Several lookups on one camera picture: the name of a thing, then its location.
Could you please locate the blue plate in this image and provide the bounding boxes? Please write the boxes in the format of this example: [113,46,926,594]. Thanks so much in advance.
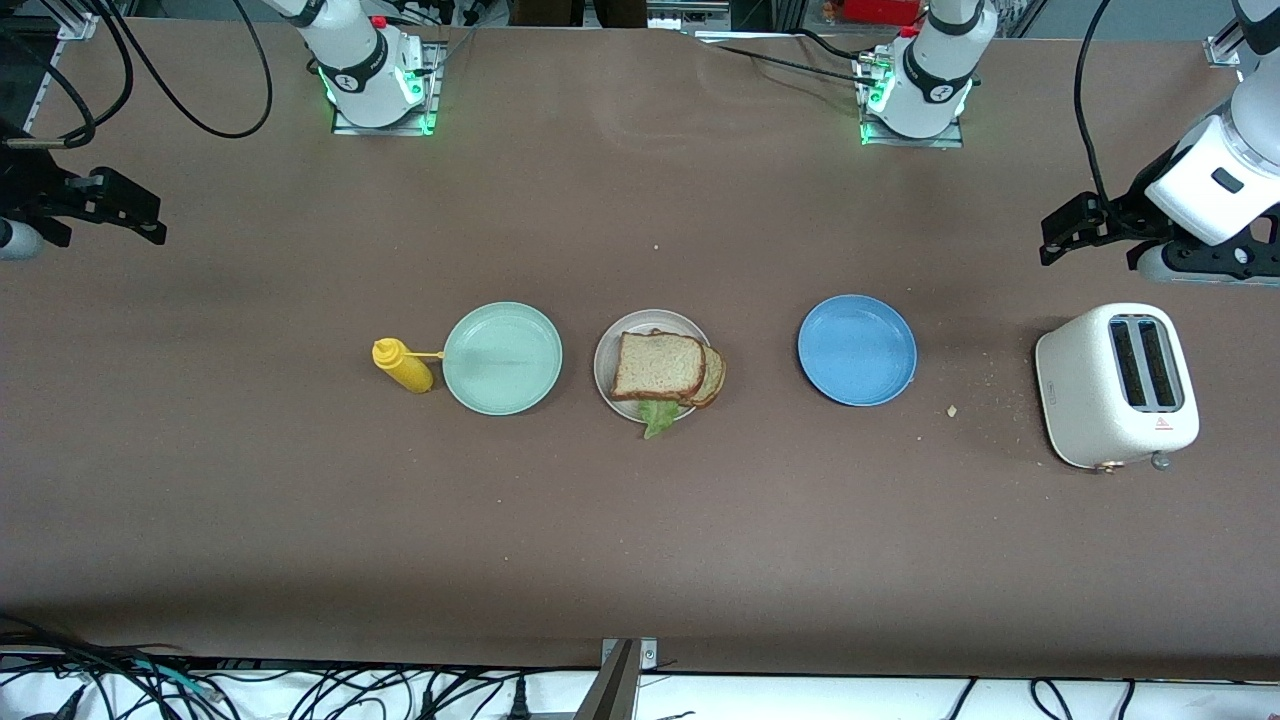
[797,294,918,407]

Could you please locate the grey metal bracket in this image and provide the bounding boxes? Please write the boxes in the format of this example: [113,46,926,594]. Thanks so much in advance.
[575,637,661,720]

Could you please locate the brown bread slice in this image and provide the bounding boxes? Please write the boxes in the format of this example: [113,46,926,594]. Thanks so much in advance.
[609,331,707,404]
[688,343,727,409]

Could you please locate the grey metal frame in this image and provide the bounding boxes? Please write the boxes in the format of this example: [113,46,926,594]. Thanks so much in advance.
[646,0,733,31]

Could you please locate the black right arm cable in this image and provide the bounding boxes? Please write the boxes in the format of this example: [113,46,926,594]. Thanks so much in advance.
[0,0,274,149]

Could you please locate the beige plate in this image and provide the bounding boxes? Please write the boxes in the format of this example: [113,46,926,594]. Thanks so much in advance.
[592,309,713,426]

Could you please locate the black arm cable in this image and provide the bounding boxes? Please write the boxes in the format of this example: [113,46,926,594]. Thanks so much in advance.
[0,0,274,149]
[1073,0,1116,216]

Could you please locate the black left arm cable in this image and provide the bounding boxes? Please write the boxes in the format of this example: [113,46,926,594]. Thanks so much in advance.
[1073,0,1116,216]

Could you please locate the mint green plate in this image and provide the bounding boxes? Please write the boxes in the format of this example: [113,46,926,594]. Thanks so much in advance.
[442,302,564,417]

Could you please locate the teal cable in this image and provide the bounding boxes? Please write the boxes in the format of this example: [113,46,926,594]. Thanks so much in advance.
[125,658,219,699]

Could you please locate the red box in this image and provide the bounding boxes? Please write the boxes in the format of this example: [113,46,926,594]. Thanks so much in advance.
[843,0,923,26]

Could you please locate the black table cable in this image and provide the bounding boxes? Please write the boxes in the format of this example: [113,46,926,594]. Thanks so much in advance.
[690,28,886,93]

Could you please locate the white two-slot toaster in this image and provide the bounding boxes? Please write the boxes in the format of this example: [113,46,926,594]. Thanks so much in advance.
[1035,303,1201,473]

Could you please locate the yellow mustard squeeze bottle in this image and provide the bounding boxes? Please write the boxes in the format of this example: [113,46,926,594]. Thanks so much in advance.
[372,338,445,395]

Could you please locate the green lettuce leaf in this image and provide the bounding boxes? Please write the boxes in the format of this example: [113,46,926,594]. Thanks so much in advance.
[638,397,683,440]

